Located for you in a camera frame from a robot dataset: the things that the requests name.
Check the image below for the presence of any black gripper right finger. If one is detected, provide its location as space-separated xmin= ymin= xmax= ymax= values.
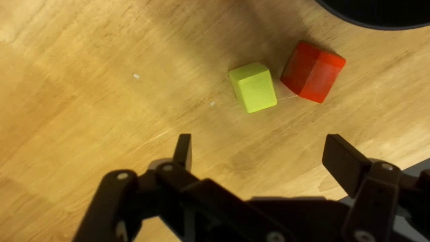
xmin=323 ymin=135 xmax=430 ymax=242

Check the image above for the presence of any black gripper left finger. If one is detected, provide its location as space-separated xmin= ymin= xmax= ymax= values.
xmin=73 ymin=134 xmax=288 ymax=242

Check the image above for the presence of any yellow cube red side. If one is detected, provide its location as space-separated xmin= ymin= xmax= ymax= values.
xmin=281 ymin=42 xmax=347 ymax=104

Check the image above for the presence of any yellow-green cube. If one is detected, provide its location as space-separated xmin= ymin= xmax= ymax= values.
xmin=229 ymin=64 xmax=279 ymax=113

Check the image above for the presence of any black bowl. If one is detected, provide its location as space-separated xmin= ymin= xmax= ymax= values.
xmin=316 ymin=0 xmax=430 ymax=30

